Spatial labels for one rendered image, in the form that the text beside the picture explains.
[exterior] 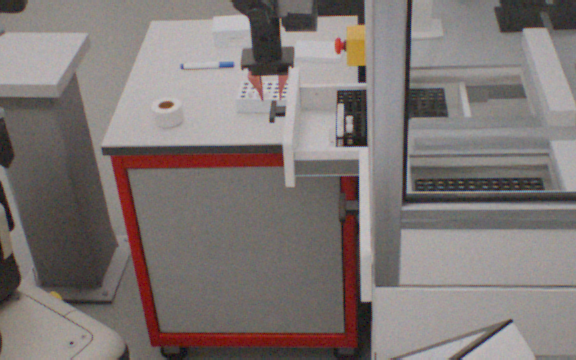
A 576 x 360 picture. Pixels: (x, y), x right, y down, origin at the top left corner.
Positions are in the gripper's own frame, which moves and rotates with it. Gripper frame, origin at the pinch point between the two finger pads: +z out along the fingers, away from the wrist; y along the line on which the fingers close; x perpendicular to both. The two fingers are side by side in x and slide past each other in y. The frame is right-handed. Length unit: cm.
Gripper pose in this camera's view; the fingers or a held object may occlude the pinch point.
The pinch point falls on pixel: (271, 96)
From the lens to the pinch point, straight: 173.6
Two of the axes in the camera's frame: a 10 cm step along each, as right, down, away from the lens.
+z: 0.7, 8.0, 6.0
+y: 10.0, -0.3, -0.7
